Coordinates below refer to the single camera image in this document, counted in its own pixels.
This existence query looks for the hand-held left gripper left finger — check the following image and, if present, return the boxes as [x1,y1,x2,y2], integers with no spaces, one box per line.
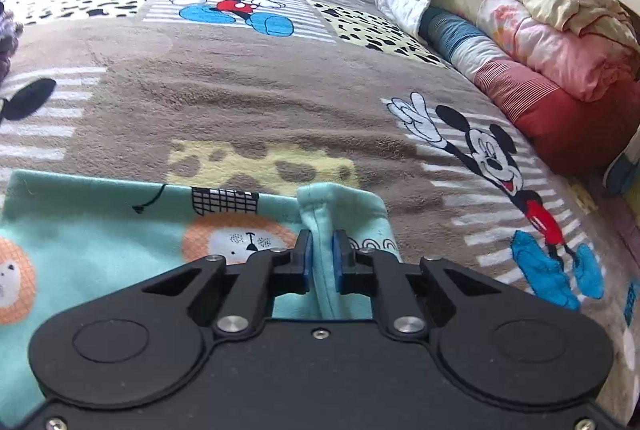
[140,230,315,340]

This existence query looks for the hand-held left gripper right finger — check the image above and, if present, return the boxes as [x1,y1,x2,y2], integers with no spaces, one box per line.
[331,229,503,341]

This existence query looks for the teal printed pajama garment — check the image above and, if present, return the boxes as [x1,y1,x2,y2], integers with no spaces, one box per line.
[0,169,405,416]

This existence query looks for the cartoon mouse printed fleece blanket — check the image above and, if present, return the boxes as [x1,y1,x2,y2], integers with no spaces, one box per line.
[0,0,640,416]

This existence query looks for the blue white shoe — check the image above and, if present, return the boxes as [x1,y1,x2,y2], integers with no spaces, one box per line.
[602,145,640,196]

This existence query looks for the pink floral quilt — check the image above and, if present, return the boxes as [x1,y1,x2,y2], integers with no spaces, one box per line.
[435,0,640,103]

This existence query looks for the white lavender folded garment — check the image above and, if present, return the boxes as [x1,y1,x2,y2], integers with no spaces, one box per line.
[0,0,23,86]

